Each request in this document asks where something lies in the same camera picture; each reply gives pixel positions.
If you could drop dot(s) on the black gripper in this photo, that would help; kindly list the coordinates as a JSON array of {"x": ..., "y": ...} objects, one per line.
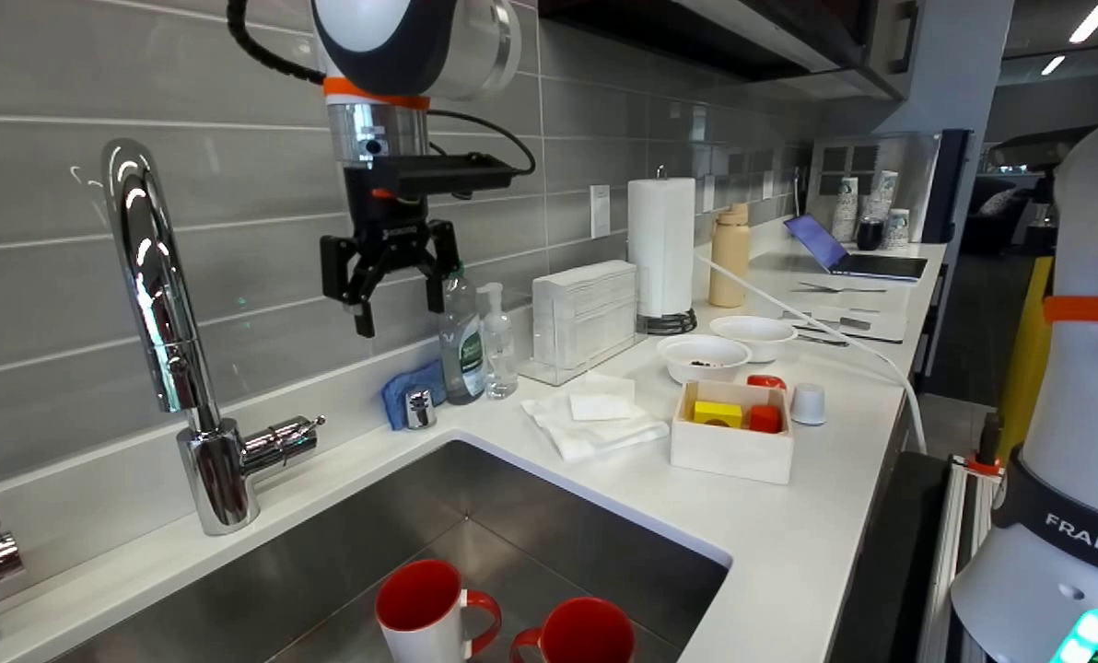
[{"x": 388, "y": 235}]

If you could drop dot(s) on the chrome kitchen tap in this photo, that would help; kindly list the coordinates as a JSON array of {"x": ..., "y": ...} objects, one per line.
[{"x": 217, "y": 457}]

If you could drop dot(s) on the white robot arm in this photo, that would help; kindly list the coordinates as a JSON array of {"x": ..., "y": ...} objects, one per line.
[{"x": 383, "y": 59}]

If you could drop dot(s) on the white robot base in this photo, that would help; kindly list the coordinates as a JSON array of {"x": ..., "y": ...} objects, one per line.
[{"x": 1028, "y": 593}]

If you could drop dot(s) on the green dish soap bottle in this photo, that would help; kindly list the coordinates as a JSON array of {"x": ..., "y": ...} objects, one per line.
[{"x": 463, "y": 343}]

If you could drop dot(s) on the clear sanitizer bottle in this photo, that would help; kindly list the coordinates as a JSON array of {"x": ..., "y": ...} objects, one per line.
[{"x": 497, "y": 343}]

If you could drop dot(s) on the white napkin stack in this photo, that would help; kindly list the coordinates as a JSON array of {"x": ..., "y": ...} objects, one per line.
[{"x": 583, "y": 314}]

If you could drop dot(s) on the white folded cloth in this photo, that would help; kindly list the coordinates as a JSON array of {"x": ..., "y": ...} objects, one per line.
[{"x": 595, "y": 418}]

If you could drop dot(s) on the black paper towel holder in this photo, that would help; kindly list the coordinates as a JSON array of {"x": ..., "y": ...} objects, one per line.
[{"x": 669, "y": 321}]

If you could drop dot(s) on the paper towel roll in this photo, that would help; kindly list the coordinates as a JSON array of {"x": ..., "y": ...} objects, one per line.
[{"x": 659, "y": 217}]

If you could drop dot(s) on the red white mug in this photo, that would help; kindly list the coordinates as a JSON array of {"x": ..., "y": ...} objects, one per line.
[
  {"x": 577, "y": 631},
  {"x": 428, "y": 618}
]

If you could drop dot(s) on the tan bottle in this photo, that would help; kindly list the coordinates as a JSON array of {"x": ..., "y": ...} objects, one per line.
[{"x": 729, "y": 254}]

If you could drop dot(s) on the yellow block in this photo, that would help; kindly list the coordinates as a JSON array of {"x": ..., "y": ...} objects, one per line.
[{"x": 718, "y": 414}]

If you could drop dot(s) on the small red item in box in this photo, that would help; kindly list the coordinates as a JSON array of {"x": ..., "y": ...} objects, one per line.
[{"x": 762, "y": 418}]

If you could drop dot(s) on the small white cup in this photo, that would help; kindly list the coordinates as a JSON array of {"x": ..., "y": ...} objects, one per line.
[{"x": 808, "y": 406}]

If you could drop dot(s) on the blue laptop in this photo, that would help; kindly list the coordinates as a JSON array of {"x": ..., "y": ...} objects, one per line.
[{"x": 829, "y": 254}]

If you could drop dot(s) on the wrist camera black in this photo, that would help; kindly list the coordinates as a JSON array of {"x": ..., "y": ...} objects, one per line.
[{"x": 439, "y": 176}]

